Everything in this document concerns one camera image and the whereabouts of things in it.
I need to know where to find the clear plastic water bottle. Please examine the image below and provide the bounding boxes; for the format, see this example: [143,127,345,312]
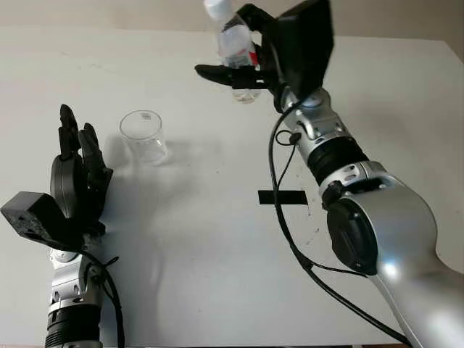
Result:
[202,0,263,106]

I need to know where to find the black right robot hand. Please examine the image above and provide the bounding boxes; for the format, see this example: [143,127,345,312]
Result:
[194,3,291,114]

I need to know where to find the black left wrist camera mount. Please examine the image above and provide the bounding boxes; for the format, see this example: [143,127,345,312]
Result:
[0,191,83,252]

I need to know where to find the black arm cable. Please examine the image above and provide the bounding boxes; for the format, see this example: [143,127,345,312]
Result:
[268,107,411,346]
[82,249,126,348]

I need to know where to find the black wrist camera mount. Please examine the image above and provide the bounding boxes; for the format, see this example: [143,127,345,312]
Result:
[276,0,336,99]
[0,191,83,252]

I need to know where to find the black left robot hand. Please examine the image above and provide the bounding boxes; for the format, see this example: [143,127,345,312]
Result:
[49,104,115,237]

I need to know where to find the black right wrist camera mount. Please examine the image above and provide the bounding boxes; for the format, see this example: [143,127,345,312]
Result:
[276,0,336,99]

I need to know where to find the black tape strip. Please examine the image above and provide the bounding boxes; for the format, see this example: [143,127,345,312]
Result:
[257,189,309,207]

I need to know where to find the clear plastic cup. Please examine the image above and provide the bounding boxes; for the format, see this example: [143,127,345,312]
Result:
[119,109,169,167]

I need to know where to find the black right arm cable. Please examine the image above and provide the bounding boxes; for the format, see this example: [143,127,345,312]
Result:
[268,107,411,346]

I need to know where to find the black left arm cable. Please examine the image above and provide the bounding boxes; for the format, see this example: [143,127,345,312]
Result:
[82,249,126,348]

